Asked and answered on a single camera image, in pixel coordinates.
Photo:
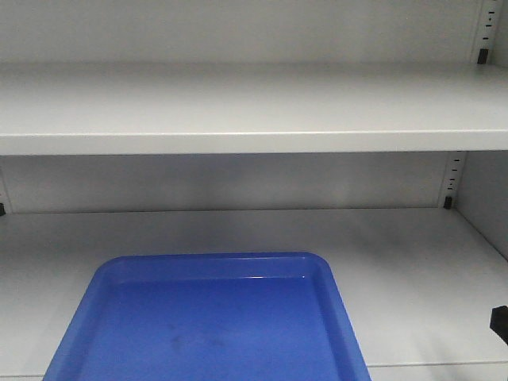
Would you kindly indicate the blue plastic tray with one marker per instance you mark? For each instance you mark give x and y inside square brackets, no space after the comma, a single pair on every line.
[254,316]

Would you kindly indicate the grey cabinet upper shelf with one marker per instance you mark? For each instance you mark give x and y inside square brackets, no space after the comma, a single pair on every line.
[140,109]

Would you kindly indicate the black shelf clip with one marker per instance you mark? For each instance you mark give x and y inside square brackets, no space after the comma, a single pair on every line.
[448,202]
[482,56]

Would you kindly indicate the lower black shelf clip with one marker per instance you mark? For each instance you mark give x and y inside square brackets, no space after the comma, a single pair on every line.
[448,202]

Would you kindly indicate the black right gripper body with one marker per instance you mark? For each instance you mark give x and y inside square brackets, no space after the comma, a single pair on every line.
[499,322]

